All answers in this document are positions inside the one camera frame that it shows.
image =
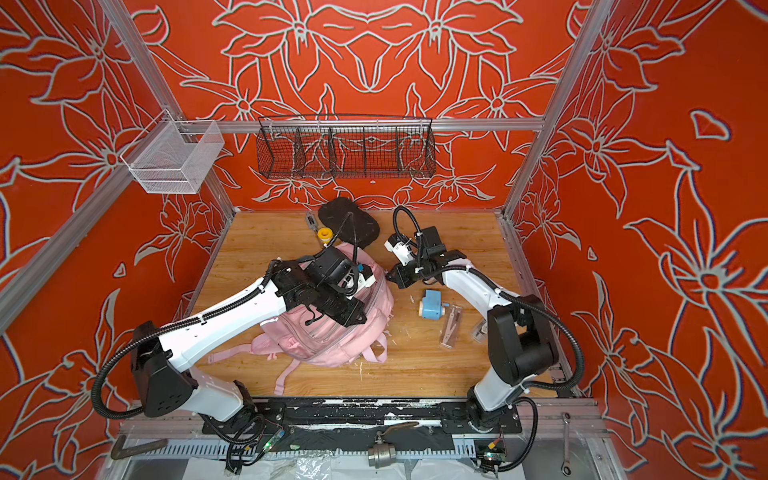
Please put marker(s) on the metal ball valve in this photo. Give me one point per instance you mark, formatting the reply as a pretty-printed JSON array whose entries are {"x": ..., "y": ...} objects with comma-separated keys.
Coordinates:
[{"x": 383, "y": 453}]

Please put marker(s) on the silver wrench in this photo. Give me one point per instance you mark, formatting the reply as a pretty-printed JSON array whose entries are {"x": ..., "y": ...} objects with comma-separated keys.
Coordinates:
[{"x": 566, "y": 469}]

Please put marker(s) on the pink student backpack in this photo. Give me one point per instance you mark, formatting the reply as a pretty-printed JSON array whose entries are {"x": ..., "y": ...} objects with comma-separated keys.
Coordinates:
[{"x": 309, "y": 337}]

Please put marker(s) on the white cable duct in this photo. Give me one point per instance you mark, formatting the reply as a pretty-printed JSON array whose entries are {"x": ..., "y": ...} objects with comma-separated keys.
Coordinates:
[{"x": 216, "y": 450}]

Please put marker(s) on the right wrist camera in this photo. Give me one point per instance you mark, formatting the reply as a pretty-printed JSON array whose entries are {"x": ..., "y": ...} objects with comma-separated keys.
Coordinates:
[{"x": 425, "y": 244}]

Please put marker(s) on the yellow tape roll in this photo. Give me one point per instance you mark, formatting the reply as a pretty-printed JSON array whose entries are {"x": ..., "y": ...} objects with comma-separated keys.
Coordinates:
[{"x": 325, "y": 235}]

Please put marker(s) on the rusty metal bracket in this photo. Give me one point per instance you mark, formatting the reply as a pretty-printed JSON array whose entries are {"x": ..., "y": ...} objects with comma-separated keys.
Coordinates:
[{"x": 121, "y": 451}]

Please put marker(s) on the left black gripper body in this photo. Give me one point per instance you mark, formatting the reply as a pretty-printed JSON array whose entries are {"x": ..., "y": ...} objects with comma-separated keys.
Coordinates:
[{"x": 344, "y": 306}]

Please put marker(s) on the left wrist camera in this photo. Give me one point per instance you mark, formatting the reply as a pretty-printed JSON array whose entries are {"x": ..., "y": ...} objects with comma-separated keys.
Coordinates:
[{"x": 336, "y": 270}]

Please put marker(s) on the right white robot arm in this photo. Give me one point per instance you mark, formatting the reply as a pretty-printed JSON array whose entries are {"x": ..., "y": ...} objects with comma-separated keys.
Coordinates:
[{"x": 520, "y": 338}]

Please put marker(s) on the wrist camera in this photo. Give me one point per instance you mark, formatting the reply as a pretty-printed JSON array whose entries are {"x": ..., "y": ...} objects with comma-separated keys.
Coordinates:
[
  {"x": 425, "y": 244},
  {"x": 336, "y": 270}
]

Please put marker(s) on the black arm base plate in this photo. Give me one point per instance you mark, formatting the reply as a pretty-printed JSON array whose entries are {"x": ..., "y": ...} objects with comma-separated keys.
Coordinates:
[{"x": 450, "y": 415}]

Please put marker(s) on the black pencil case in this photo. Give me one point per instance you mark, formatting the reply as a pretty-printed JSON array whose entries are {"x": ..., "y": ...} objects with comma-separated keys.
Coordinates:
[{"x": 345, "y": 218}]

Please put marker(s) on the clear eraser box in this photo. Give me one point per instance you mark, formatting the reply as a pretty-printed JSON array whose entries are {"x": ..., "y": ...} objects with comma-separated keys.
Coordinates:
[{"x": 479, "y": 332}]

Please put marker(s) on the black wire wall basket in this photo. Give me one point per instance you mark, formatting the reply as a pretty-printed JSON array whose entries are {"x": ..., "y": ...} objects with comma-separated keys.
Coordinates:
[{"x": 354, "y": 147}]

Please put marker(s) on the blue pencil sharpener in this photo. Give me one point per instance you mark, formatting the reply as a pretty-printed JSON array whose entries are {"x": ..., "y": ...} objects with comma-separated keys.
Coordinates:
[{"x": 431, "y": 306}]

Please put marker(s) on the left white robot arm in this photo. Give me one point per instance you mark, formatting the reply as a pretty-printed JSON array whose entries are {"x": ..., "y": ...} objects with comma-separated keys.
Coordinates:
[{"x": 166, "y": 357}]

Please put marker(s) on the white wire wall basket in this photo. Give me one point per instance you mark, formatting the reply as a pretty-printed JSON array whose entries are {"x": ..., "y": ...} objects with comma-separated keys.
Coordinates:
[{"x": 165, "y": 159}]

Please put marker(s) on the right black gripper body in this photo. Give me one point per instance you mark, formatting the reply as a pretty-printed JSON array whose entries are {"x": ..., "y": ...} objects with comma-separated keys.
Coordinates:
[{"x": 416, "y": 270}]

